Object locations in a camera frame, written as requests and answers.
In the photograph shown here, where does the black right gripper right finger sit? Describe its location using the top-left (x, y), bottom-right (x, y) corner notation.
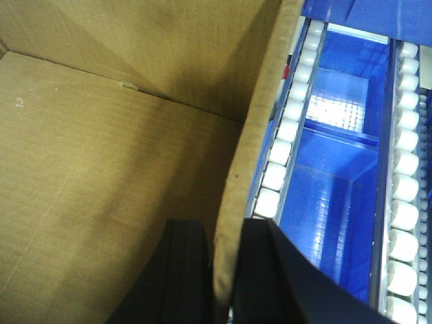
top-left (232, 219), bottom-right (390, 323)

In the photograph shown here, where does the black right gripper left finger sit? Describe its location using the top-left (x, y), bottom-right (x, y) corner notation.
top-left (107, 219), bottom-right (211, 323)

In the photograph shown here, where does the brown cardboard carton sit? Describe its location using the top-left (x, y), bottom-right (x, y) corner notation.
top-left (1, 1), bottom-right (303, 323)

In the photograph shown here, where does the left white roller track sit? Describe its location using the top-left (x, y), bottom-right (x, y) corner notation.
top-left (245, 17), bottom-right (328, 223)

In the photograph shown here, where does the white roller track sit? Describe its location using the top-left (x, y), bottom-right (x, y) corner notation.
top-left (369, 39), bottom-right (431, 323)
top-left (245, 17), bottom-right (328, 223)

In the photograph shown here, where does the blue bin below rollers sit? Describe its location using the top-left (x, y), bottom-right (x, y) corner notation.
top-left (273, 22), bottom-right (392, 304)

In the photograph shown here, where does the right white roller track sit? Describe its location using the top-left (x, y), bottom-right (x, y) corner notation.
top-left (369, 39), bottom-right (431, 323)

